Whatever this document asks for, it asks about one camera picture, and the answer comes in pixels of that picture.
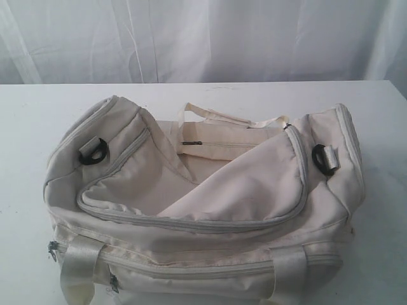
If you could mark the white backdrop curtain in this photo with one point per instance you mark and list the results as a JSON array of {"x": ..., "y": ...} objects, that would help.
[{"x": 200, "y": 41}]

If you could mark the cream fabric duffel bag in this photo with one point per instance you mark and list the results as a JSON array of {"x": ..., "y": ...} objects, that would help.
[{"x": 208, "y": 204}]

